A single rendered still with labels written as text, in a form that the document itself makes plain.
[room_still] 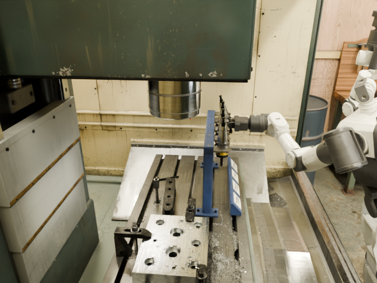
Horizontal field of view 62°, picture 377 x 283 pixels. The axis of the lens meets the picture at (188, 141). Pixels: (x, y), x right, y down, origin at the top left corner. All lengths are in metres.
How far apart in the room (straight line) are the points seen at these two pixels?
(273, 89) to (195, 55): 1.25
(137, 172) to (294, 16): 1.29
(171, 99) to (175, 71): 0.10
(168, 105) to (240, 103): 1.16
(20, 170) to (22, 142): 0.08
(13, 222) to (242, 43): 0.78
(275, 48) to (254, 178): 0.77
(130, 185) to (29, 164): 1.02
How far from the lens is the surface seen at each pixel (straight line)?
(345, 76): 3.74
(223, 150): 1.24
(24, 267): 1.14
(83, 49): 0.85
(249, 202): 1.81
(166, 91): 0.86
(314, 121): 3.08
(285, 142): 1.53
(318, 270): 1.60
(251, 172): 2.00
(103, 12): 0.82
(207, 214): 1.39
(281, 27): 1.94
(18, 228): 1.05
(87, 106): 2.16
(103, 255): 1.68
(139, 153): 2.12
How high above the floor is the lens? 1.74
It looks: 24 degrees down
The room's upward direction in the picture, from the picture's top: straight up
